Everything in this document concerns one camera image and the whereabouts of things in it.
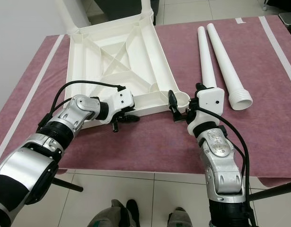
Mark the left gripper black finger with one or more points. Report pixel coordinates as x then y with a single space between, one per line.
129 119
128 113

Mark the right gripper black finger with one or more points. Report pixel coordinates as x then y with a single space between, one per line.
201 88
173 101

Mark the white plastic children table top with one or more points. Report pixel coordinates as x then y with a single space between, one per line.
126 45

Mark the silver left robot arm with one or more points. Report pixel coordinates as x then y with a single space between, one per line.
69 125

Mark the short white tape piece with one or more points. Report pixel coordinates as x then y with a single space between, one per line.
239 21

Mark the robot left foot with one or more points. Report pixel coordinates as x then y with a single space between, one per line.
114 216

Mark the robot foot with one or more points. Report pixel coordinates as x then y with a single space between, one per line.
114 216
180 219

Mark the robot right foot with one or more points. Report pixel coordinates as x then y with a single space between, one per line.
180 219

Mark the silver black trash bin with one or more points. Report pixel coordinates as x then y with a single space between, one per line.
288 21

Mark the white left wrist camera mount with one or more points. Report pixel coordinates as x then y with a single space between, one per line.
121 100

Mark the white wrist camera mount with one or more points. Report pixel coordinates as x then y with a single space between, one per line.
121 100
211 100

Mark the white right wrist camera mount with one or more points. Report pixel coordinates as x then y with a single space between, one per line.
211 100

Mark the black metal table frame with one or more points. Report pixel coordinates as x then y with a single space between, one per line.
69 184

